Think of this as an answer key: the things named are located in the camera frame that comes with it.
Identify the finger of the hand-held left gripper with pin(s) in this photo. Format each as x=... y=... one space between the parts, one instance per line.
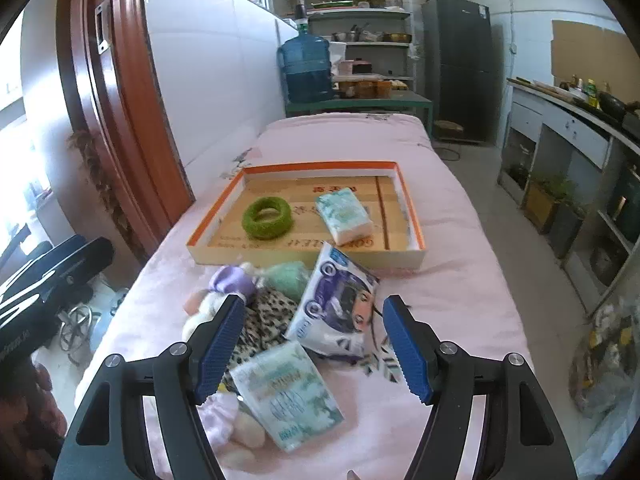
x=75 y=257

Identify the person's left forearm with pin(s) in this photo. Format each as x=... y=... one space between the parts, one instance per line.
x=25 y=410

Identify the yellow oil bottle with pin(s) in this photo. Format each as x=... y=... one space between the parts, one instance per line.
x=592 y=91

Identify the blue water jug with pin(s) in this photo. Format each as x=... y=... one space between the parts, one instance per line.
x=305 y=70

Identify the mint green sponge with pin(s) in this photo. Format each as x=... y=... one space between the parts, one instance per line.
x=287 y=280

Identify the white kitchen counter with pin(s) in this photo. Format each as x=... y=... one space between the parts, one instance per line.
x=565 y=125

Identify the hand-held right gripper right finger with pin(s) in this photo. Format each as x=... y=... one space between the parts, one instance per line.
x=407 y=355

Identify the brown wooden door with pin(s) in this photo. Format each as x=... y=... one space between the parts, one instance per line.
x=125 y=110

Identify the white plastic bag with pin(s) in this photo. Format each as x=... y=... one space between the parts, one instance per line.
x=612 y=445

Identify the cream plush toy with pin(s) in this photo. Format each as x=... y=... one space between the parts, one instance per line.
x=227 y=282

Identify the purple white wipes pack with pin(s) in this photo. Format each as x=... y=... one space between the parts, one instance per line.
x=330 y=305

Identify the clear plastic bag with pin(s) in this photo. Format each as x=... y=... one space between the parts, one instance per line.
x=605 y=355

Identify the orange cardboard box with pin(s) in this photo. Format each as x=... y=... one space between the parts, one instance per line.
x=305 y=200

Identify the green potted plant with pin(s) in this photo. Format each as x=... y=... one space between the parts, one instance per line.
x=550 y=192

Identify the dark green cooking pot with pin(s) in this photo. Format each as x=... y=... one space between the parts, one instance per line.
x=624 y=200

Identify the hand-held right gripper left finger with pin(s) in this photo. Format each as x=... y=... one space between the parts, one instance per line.
x=220 y=350

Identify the green metal shelf rack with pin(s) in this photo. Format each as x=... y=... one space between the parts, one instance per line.
x=360 y=12

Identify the leopard print scarf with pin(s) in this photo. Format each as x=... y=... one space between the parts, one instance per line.
x=265 y=320

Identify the black refrigerator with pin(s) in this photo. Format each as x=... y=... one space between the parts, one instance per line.
x=457 y=70

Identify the pink makeup sponge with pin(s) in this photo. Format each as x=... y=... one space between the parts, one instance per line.
x=192 y=304

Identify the stacked food containers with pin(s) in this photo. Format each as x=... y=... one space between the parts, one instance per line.
x=362 y=87

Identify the black wok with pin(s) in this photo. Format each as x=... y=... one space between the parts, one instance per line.
x=612 y=104

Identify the cardboard wall sheet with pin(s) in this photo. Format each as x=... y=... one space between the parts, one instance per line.
x=590 y=55

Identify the cartoon print packet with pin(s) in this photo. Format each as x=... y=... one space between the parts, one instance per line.
x=382 y=355

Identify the green print tissue pack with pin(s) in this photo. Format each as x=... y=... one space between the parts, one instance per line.
x=285 y=395
x=345 y=217

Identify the green table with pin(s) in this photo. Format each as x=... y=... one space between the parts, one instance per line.
x=360 y=105

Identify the dark sauce bottle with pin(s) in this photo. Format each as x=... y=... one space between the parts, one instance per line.
x=575 y=83

